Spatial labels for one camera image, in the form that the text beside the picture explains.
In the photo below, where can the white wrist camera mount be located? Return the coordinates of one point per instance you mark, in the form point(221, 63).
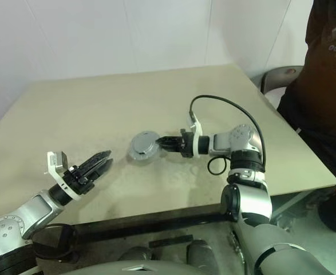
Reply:
point(56, 166)
point(197, 129)

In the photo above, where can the grey folding chair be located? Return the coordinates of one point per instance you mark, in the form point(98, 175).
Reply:
point(279, 77)

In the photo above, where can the grey round disc part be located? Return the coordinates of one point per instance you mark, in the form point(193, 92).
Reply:
point(144, 142)

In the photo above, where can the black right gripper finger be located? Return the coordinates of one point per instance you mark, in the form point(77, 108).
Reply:
point(172, 147)
point(170, 139)

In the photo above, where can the grey robot torso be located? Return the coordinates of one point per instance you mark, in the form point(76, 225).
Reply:
point(144, 267)

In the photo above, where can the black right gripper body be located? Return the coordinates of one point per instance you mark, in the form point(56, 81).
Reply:
point(187, 143)

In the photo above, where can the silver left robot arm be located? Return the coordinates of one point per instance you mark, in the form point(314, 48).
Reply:
point(16, 223)

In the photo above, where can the black table frame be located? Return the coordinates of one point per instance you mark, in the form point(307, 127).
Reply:
point(156, 226)

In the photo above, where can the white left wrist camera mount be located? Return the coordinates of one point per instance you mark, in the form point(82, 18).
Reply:
point(56, 166)

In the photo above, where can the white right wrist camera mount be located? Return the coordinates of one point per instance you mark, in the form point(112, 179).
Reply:
point(197, 129)

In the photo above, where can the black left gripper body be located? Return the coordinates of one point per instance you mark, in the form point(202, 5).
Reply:
point(77, 180)

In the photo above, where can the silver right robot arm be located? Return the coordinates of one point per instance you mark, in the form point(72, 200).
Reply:
point(248, 177)

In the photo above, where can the person in dark clothes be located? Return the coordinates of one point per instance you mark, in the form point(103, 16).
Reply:
point(322, 86)

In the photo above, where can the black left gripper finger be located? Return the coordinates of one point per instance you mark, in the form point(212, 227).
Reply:
point(104, 169)
point(97, 161)

